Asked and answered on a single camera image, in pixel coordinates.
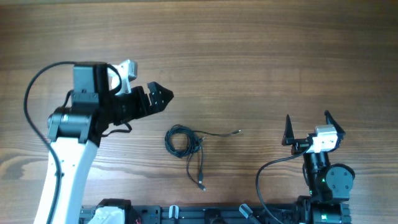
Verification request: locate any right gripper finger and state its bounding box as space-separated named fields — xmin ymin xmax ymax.
xmin=324 ymin=110 xmax=346 ymax=140
xmin=282 ymin=114 xmax=295 ymax=146

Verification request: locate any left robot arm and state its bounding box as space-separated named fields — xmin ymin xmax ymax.
xmin=34 ymin=60 xmax=174 ymax=223

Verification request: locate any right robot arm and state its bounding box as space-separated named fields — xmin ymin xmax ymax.
xmin=282 ymin=111 xmax=355 ymax=224

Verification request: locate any left camera black cable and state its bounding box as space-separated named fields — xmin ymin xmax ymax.
xmin=24 ymin=60 xmax=123 ymax=224

